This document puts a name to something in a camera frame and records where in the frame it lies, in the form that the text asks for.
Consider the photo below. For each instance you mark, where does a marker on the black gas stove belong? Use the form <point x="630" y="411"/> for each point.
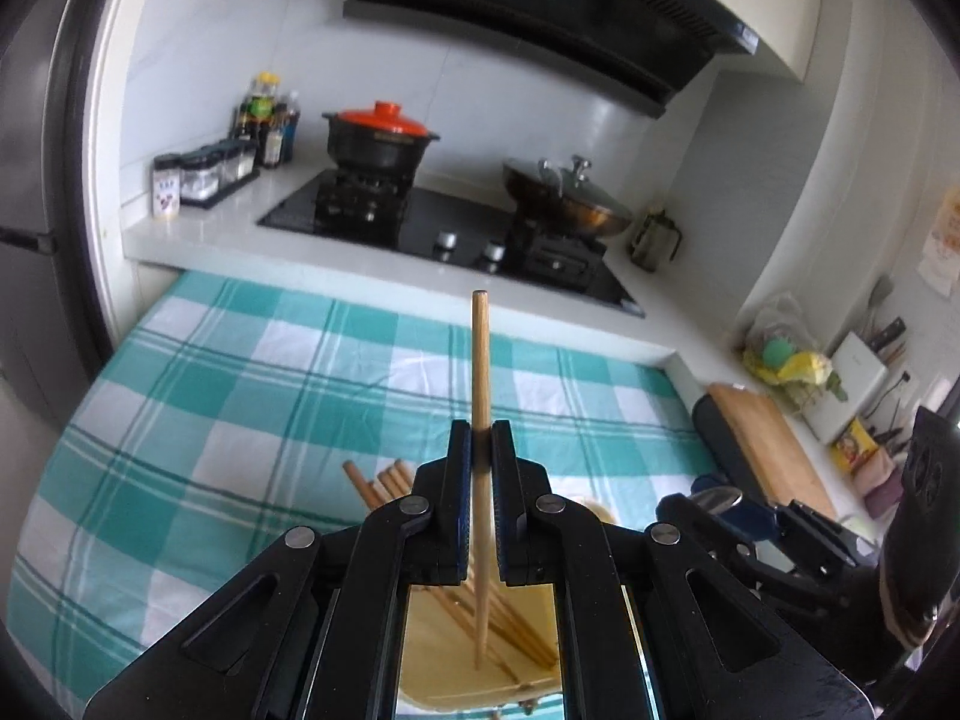
<point x="420" y="221"/>

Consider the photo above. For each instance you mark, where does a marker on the red pot lid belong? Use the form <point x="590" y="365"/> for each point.
<point x="379" y="118"/>

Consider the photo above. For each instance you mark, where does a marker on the teal checked tablecloth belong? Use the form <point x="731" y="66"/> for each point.
<point x="262" y="405"/>

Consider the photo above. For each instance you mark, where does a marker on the yellow snack packet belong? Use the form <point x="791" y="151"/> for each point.
<point x="853" y="446"/>

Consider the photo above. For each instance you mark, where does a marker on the plastic bag with produce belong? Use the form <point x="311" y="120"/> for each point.
<point x="787" y="360"/>

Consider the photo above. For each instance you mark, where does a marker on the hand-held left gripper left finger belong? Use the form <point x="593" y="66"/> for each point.
<point x="461" y="495"/>

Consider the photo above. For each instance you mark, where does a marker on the dark wok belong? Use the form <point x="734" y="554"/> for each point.
<point x="577" y="214"/>

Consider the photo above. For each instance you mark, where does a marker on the cream utensil holder box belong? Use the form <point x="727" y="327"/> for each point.
<point x="450" y="682"/>

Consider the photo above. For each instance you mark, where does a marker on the black range hood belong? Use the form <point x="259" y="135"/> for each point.
<point x="540" y="7"/>

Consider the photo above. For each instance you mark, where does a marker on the grey refrigerator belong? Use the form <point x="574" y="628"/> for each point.
<point x="30" y="165"/>

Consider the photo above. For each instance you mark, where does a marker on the white printed seasoning jar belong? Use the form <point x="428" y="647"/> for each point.
<point x="166" y="191"/>

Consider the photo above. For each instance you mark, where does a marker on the purple container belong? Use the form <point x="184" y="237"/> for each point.
<point x="883" y="491"/>

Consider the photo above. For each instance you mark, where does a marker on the black clay pot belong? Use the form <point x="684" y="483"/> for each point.
<point x="379" y="150"/>

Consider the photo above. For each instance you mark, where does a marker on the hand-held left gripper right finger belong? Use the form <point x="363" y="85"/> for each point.
<point x="506" y="495"/>

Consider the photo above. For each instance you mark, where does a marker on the black rectangular tray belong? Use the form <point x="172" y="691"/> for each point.
<point x="724" y="442"/>

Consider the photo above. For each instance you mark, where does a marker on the glass wok lid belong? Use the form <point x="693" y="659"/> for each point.
<point x="559" y="180"/>

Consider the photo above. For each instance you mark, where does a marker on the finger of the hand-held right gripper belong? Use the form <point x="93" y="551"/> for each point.
<point x="757" y="521"/>
<point x="697" y="540"/>

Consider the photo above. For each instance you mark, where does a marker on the wooden cutting board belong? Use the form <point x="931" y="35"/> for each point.
<point x="772" y="442"/>

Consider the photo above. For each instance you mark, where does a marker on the paper note on wall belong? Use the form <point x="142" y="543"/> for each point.
<point x="941" y="240"/>

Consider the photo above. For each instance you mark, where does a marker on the dark sauce bottle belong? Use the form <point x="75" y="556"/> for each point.
<point x="289" y="127"/>

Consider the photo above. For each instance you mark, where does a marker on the spice jars and bottles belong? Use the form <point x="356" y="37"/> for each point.
<point x="217" y="176"/>

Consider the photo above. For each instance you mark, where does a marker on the white knife block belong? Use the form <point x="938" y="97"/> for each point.
<point x="847" y="386"/>

